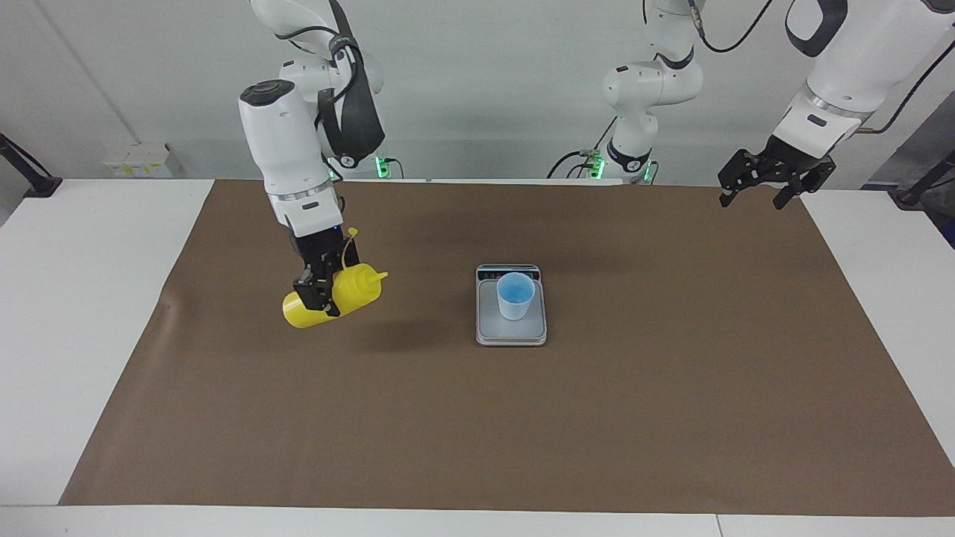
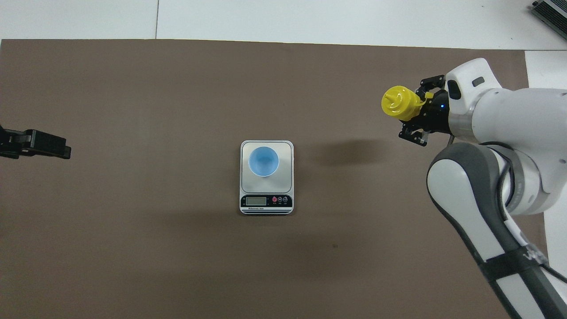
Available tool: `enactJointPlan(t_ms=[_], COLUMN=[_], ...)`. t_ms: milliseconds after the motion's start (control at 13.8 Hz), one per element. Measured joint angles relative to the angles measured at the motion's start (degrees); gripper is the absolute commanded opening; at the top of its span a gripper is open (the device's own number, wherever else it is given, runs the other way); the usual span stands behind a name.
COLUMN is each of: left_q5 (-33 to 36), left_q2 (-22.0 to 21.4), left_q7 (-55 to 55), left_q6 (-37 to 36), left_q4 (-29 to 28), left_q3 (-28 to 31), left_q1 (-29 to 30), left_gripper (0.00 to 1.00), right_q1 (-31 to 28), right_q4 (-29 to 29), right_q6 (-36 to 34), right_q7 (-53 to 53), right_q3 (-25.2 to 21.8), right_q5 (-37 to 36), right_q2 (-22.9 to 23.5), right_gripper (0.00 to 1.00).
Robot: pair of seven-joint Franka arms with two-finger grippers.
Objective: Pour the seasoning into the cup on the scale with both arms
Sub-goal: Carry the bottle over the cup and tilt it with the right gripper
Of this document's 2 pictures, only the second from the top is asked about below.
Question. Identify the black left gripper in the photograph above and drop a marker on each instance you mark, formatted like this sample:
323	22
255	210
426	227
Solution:
2	141

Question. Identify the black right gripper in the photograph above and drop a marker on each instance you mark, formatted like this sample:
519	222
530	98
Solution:
438	117

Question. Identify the yellow squeeze bottle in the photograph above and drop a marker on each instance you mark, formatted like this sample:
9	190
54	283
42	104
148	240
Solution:
398	103

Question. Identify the light blue plastic cup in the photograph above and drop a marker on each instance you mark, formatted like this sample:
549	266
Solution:
263	161

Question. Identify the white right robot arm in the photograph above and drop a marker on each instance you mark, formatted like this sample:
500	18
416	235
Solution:
509	115

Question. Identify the silver digital kitchen scale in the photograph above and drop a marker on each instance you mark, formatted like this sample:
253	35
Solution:
266	200

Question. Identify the grey ribbed metal device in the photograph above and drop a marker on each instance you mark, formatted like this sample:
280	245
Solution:
553	13

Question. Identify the brown paper table mat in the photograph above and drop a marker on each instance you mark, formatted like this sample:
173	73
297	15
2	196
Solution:
177	266

